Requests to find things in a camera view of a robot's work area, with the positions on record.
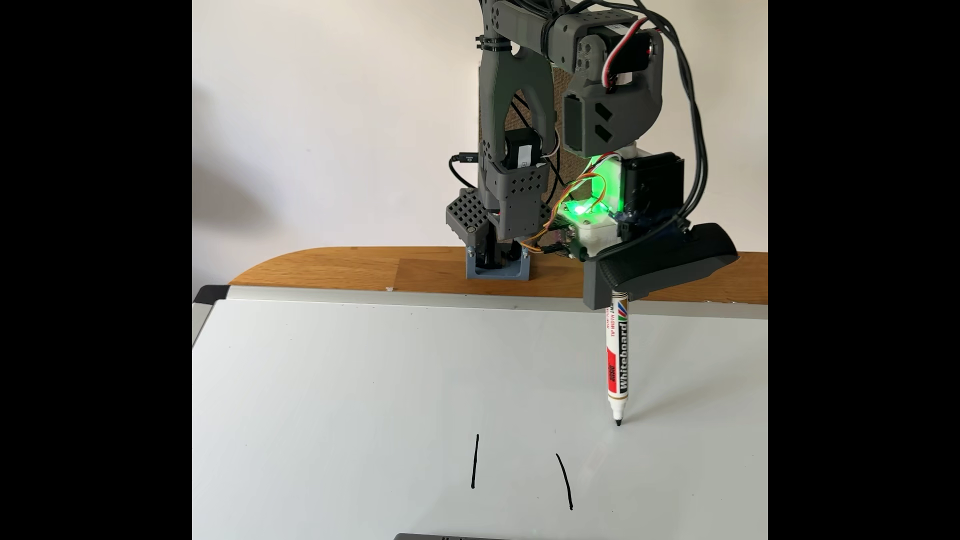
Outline whiteboard with silver frame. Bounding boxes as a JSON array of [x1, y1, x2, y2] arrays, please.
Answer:
[[192, 285, 769, 540]]

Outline brown cardboard panel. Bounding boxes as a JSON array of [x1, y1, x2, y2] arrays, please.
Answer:
[[480, 63, 601, 249]]

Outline orange jumper wires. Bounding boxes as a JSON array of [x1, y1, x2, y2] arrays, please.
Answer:
[[519, 172, 610, 255]]

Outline short black plug cable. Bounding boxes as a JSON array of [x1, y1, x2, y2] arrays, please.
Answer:
[[449, 153, 481, 189]]

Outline small circuit board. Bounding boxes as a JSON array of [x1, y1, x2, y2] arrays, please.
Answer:
[[557, 223, 585, 261]]

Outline red white black servo wire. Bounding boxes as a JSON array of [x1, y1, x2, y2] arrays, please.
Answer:
[[600, 16, 651, 93]]

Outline whiteboard marker pen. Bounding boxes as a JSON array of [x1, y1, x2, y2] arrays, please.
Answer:
[[606, 291, 630, 428]]

